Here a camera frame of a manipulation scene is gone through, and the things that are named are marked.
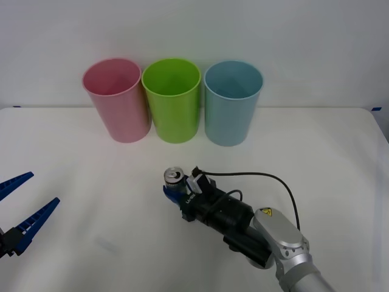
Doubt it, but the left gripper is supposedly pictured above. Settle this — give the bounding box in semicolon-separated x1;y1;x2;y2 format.
0;171;61;260

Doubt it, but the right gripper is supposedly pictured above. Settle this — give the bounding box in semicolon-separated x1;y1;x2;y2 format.
162;178;226;225

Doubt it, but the silver drink can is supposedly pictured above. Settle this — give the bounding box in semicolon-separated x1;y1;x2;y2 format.
164;166;191;195

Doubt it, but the green plastic bin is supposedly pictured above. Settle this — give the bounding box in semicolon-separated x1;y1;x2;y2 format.
141;58;202;144

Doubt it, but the pale blue plastic bin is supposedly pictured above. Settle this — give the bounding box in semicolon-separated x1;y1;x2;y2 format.
204;60;264;147

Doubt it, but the pink plastic bin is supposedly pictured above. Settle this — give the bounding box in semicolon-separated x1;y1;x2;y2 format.
81;58;151;144

